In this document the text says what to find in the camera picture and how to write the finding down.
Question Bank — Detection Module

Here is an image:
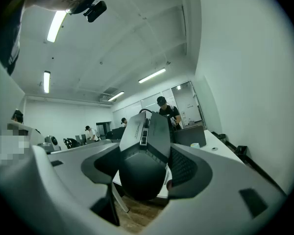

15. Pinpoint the glass door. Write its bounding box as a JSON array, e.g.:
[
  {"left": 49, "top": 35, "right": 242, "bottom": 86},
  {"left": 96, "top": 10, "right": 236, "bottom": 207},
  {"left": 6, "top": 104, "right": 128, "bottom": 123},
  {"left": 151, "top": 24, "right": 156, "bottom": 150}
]
[{"left": 171, "top": 81, "right": 205, "bottom": 130}]

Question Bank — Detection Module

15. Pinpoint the black monitor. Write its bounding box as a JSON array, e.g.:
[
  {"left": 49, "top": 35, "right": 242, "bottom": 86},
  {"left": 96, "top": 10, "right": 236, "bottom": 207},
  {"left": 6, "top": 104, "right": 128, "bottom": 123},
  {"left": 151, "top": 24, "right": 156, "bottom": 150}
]
[{"left": 105, "top": 127, "right": 127, "bottom": 140}]

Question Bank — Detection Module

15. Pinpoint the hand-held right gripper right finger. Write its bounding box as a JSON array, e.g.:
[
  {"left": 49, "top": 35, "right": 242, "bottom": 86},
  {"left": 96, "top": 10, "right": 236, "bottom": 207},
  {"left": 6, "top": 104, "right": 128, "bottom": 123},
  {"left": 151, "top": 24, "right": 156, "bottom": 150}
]
[{"left": 147, "top": 142, "right": 287, "bottom": 235}]

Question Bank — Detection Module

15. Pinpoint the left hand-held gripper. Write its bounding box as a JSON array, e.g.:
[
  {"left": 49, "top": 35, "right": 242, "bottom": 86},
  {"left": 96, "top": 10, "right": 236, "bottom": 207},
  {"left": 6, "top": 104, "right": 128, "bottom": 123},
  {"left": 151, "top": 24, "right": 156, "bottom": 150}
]
[{"left": 0, "top": 43, "right": 46, "bottom": 161}]

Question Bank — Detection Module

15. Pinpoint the ceiling tube light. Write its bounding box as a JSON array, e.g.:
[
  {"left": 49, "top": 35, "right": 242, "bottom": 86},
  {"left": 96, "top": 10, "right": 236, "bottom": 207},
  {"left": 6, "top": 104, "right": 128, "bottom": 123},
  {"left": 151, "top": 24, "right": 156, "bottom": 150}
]
[
  {"left": 43, "top": 70, "right": 51, "bottom": 94},
  {"left": 107, "top": 91, "right": 125, "bottom": 102},
  {"left": 138, "top": 68, "right": 167, "bottom": 84},
  {"left": 47, "top": 9, "right": 68, "bottom": 43}
]

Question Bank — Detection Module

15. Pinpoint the grey mouse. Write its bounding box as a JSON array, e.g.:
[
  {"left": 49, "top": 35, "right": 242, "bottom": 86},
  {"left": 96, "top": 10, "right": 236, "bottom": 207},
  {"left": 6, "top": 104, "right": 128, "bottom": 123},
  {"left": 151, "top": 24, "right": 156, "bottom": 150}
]
[{"left": 119, "top": 111, "right": 174, "bottom": 202}]

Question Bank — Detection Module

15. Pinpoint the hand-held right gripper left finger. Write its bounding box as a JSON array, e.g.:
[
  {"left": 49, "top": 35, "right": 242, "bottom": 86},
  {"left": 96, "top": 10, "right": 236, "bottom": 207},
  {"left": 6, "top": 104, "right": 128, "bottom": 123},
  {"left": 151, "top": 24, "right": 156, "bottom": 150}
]
[{"left": 31, "top": 141, "right": 128, "bottom": 235}]

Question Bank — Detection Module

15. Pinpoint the black baseboard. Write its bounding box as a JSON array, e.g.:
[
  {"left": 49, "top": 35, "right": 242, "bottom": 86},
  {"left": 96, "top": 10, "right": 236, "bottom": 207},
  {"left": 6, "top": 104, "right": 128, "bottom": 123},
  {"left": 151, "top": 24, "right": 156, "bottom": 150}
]
[{"left": 212, "top": 131, "right": 287, "bottom": 197}]

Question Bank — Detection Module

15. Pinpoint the grey desk partition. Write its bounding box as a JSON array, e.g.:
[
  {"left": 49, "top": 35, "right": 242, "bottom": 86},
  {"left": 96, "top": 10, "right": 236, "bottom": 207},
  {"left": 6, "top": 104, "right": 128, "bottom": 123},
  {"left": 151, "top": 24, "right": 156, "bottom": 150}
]
[{"left": 172, "top": 125, "right": 207, "bottom": 148}]

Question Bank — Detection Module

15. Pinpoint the person's black clothing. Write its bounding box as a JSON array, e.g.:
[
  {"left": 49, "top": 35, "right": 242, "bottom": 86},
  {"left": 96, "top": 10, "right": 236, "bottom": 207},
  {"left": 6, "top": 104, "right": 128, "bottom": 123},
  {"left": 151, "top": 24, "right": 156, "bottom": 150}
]
[{"left": 0, "top": 0, "right": 25, "bottom": 76}]

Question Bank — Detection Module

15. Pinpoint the black head camera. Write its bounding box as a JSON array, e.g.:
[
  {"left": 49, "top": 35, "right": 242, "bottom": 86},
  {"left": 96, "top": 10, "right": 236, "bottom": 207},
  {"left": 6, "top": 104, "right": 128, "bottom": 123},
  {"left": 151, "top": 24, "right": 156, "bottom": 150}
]
[{"left": 82, "top": 0, "right": 108, "bottom": 23}]

